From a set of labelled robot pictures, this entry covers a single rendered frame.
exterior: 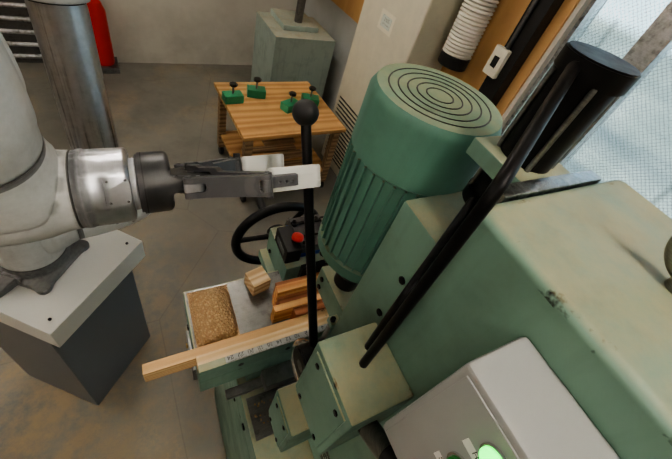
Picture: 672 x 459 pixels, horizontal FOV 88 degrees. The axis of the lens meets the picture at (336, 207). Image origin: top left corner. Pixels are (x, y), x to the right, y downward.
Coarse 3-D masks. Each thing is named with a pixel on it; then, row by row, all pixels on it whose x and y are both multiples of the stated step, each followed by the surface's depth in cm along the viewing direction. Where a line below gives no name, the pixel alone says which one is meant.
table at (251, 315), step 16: (272, 272) 90; (240, 288) 85; (272, 288) 87; (240, 304) 82; (256, 304) 83; (240, 320) 79; (256, 320) 80; (192, 336) 74; (288, 352) 77; (256, 368) 76; (208, 384) 71
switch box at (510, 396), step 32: (512, 352) 23; (448, 384) 24; (480, 384) 21; (512, 384) 22; (544, 384) 22; (416, 416) 27; (448, 416) 24; (480, 416) 21; (512, 416) 20; (544, 416) 21; (576, 416) 21; (416, 448) 28; (448, 448) 24; (512, 448) 20; (544, 448) 19; (576, 448) 20; (608, 448) 20
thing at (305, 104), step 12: (300, 108) 44; (312, 108) 44; (300, 120) 44; (312, 120) 44; (312, 192) 48; (312, 204) 48; (312, 216) 49; (312, 228) 49; (312, 240) 49; (312, 252) 50; (312, 264) 50; (312, 276) 51; (312, 288) 51; (312, 300) 52; (312, 312) 52; (312, 324) 53; (312, 336) 53; (300, 348) 54; (312, 348) 54; (300, 360) 54; (300, 372) 54
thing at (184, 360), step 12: (276, 324) 77; (288, 324) 77; (240, 336) 73; (252, 336) 74; (204, 348) 70; (216, 348) 70; (156, 360) 66; (168, 360) 66; (180, 360) 67; (192, 360) 68; (144, 372) 64; (156, 372) 65; (168, 372) 67
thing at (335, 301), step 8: (320, 272) 75; (328, 272) 74; (320, 280) 75; (328, 280) 72; (320, 288) 76; (328, 288) 73; (336, 288) 72; (328, 296) 73; (336, 296) 70; (344, 296) 71; (328, 304) 74; (336, 304) 70; (344, 304) 69; (328, 312) 74; (336, 312) 71
